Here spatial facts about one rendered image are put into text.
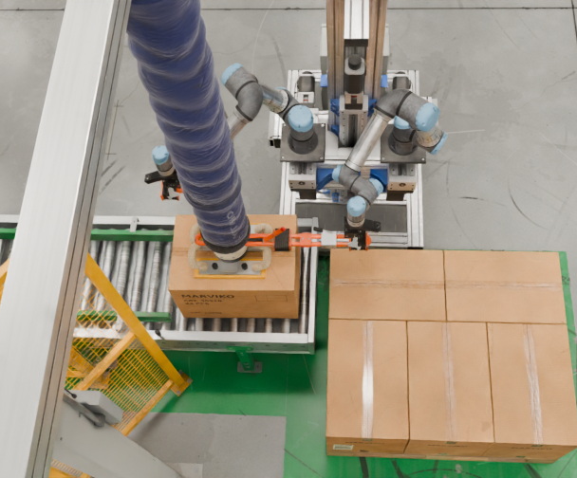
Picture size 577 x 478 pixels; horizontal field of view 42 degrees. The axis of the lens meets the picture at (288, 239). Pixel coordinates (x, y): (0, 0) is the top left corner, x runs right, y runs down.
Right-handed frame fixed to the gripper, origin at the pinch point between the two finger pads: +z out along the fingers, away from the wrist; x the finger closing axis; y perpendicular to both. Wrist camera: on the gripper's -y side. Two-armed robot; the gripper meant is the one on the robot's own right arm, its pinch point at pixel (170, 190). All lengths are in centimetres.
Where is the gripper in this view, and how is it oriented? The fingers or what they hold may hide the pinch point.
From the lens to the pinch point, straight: 365.5
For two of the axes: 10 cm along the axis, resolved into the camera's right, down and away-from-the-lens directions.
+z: 0.5, 4.2, 9.1
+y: 10.0, 0.1, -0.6
